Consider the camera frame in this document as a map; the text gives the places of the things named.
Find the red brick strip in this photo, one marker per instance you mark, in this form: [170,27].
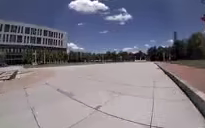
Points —
[196,76]

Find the tall dark tower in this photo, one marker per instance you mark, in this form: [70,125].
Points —
[175,36]

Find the dark stone kerb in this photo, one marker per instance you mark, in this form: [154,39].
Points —
[193,96]

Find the pale concrete slab plaza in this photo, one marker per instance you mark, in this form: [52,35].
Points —
[123,90]

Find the large white grey building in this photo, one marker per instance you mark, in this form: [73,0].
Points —
[20,40]

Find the grass strip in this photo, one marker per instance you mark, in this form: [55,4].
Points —
[196,62]

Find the row of trees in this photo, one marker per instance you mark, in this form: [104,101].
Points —
[163,51]

